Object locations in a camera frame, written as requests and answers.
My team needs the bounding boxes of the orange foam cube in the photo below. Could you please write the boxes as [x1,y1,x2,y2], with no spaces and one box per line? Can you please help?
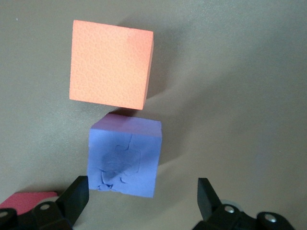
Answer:
[69,20,154,111]

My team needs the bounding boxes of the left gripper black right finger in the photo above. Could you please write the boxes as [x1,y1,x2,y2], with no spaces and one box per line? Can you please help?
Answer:
[193,177,296,230]

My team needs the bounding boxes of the red foam cube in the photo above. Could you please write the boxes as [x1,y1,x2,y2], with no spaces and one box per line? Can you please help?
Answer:
[0,191,59,215]

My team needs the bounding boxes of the purple foam cube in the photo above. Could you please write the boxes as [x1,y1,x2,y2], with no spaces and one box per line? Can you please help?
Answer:
[86,113,162,199]

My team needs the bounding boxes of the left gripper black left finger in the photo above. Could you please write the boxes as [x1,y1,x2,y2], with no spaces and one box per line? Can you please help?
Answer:
[0,175,90,230]

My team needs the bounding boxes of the brown table cover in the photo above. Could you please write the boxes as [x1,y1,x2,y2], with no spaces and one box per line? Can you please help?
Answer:
[0,0,307,230]

